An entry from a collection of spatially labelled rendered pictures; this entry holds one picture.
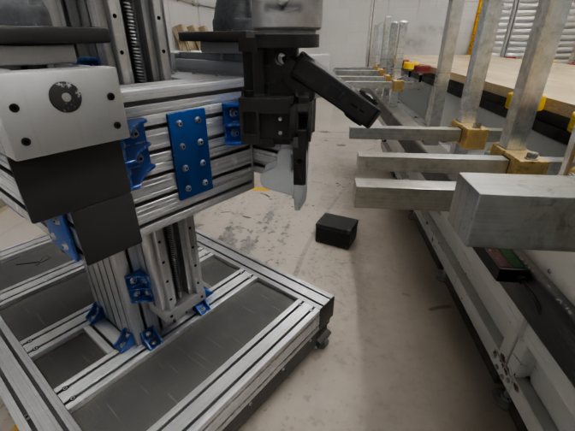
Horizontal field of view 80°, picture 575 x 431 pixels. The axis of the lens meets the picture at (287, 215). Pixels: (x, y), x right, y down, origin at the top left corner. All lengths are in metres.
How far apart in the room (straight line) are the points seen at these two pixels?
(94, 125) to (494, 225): 0.45
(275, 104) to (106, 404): 0.88
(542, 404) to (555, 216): 1.05
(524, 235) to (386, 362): 1.20
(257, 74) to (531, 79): 0.53
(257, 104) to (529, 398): 1.07
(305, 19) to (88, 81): 0.27
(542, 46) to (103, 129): 0.71
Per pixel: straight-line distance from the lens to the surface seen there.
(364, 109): 0.42
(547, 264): 0.67
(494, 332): 1.38
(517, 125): 0.80
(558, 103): 1.02
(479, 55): 1.01
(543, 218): 0.20
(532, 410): 1.21
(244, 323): 1.17
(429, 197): 0.46
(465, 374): 1.44
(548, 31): 0.79
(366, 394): 1.28
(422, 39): 8.49
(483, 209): 0.19
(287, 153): 0.42
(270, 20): 0.39
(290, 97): 0.40
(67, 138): 0.50
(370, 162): 0.70
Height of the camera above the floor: 1.03
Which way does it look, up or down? 27 degrees down
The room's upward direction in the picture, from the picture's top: straight up
